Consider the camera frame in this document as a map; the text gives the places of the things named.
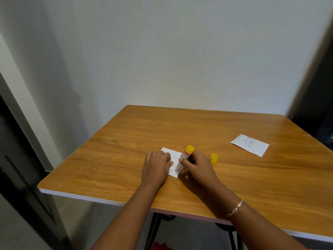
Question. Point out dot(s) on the person's left hand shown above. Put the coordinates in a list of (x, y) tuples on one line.
[(154, 170)]

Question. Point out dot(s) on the yellow glue stick cap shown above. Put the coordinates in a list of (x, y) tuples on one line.
[(213, 158)]

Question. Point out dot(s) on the dark door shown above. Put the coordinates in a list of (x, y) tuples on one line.
[(23, 184)]

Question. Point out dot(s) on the person's left fingers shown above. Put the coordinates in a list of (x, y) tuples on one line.
[(162, 157)]

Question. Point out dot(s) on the white printed paper slip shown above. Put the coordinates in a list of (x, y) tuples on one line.
[(250, 145)]

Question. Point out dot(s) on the person's right forearm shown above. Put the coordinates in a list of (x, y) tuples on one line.
[(242, 221)]

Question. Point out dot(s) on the person's right thumb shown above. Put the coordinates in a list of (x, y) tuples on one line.
[(185, 163)]

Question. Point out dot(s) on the dark doorway frame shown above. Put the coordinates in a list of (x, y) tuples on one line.
[(316, 101)]

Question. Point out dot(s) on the person's left forearm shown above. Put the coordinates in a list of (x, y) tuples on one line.
[(130, 218)]

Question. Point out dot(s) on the black metal table leg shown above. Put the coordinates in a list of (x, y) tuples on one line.
[(231, 238), (152, 231)]

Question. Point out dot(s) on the white lined paper slip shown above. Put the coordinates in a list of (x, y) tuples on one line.
[(174, 160)]

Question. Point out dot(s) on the red object under table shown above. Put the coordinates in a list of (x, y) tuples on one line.
[(161, 246)]

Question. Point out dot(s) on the person's right hand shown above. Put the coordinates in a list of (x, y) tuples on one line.
[(201, 170)]

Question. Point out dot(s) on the white glue stick yellow end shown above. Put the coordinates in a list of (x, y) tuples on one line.
[(185, 155)]

